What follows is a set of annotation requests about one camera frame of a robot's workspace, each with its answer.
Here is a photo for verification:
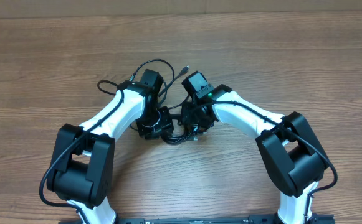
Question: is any black cable bundle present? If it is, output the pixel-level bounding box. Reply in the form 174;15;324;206
129;58;208;146

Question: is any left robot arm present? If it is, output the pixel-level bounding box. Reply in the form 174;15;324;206
39;70;173;223

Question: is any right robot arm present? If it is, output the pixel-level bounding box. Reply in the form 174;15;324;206
181;72;335;223

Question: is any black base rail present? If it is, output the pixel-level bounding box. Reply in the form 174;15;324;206
58;213;336;224

